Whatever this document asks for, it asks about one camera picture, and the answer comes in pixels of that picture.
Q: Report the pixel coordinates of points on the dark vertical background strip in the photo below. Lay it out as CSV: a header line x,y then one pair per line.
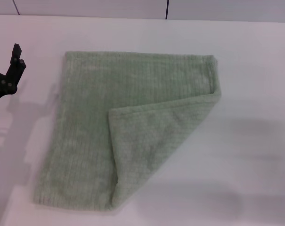
x,y
167,9

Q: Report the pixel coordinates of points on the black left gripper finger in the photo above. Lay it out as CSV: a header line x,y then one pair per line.
x,y
16,68

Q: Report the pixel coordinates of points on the green terry towel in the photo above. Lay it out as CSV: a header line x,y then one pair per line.
x,y
85,117

